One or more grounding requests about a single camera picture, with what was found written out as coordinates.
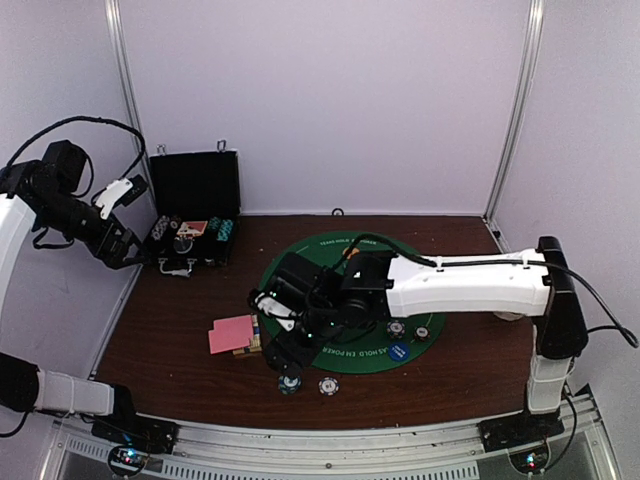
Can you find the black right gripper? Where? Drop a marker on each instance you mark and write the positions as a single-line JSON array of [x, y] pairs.
[[278, 359]]

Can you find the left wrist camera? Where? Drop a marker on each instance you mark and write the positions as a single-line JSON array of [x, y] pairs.
[[120, 192]]

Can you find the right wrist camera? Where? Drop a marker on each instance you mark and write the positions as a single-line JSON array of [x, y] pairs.
[[282, 297]]

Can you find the teal blue chip stack in case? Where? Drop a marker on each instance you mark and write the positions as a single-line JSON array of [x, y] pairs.
[[225, 230]]

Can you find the boxed playing card deck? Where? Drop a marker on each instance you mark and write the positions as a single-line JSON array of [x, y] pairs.
[[192, 228]]

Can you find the green round poker mat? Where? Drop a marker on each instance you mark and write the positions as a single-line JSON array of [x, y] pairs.
[[357, 351]]

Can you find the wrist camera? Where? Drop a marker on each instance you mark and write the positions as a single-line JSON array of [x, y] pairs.
[[282, 297], [120, 192]]

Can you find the blue beige chip mat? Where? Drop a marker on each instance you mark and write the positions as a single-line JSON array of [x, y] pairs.
[[395, 329]]

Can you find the open card deck box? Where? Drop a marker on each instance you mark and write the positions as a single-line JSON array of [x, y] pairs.
[[255, 343]]

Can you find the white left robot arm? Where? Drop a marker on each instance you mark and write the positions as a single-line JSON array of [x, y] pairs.
[[43, 195]]

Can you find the brown chip stack in case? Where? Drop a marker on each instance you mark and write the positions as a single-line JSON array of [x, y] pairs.
[[175, 222]]

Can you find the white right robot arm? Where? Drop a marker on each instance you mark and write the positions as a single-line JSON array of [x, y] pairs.
[[375, 279]]

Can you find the blue small blind button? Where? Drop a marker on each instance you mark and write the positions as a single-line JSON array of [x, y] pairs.
[[399, 352]]

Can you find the pink playing cards pile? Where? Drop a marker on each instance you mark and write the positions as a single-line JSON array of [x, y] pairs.
[[230, 333]]

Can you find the blue green 50 chip stack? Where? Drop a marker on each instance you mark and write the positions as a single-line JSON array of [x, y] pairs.
[[289, 385]]

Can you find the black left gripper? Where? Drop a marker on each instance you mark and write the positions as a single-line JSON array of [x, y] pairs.
[[112, 257]]

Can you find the blue beige chip stack in case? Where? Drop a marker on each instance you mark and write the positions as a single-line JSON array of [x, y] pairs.
[[159, 228]]

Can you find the dark blue green chip stack in case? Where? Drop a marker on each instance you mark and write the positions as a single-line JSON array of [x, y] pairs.
[[213, 226]]

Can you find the clear acrylic dealer button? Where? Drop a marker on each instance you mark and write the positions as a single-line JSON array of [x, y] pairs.
[[182, 245]]

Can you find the black poker chip case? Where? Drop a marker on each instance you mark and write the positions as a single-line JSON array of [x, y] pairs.
[[196, 186]]

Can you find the blue beige 10 chip stack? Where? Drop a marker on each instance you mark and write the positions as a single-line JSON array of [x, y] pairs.
[[328, 386]]

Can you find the aluminium front rail base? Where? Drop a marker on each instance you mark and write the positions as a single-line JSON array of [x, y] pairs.
[[452, 450]]

